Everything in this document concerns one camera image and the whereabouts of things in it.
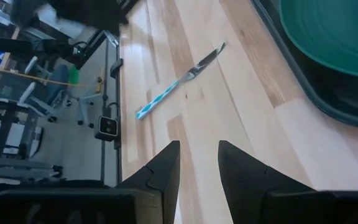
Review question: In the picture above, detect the knife with teal white handle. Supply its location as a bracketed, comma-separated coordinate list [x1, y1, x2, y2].
[135, 40, 227, 121]

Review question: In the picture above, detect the yellow stretched cable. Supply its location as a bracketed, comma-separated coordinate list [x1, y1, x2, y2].
[0, 65, 105, 90]

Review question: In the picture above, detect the black table clamp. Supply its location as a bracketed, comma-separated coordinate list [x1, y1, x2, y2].
[109, 58, 124, 79]

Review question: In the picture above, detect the white chair base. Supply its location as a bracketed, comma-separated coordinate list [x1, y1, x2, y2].
[76, 93, 103, 129]

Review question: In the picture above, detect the small table-level camera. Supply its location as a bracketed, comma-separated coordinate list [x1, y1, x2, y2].
[94, 115, 119, 142]

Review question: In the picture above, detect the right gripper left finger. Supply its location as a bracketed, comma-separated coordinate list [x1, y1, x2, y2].
[116, 140, 181, 224]

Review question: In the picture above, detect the green round plate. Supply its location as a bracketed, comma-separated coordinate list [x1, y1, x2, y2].
[278, 0, 358, 80]

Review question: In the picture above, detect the black aluminium table frame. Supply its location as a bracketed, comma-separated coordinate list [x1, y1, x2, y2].
[76, 29, 124, 187]

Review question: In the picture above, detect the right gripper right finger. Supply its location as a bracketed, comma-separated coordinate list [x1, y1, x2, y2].
[218, 140, 316, 224]

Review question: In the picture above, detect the small green object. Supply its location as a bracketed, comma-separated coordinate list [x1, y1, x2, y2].
[68, 65, 80, 85]

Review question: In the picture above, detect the grey office chair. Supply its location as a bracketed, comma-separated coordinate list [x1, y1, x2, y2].
[19, 55, 71, 123]

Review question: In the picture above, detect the dark green serving tray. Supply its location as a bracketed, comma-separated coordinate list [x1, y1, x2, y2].
[249, 0, 358, 131]

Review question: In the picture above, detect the black workstation beam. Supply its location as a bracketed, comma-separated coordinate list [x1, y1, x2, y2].
[0, 34, 83, 69]

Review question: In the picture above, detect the cluttered work desk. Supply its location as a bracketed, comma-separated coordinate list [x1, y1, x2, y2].
[0, 96, 46, 159]

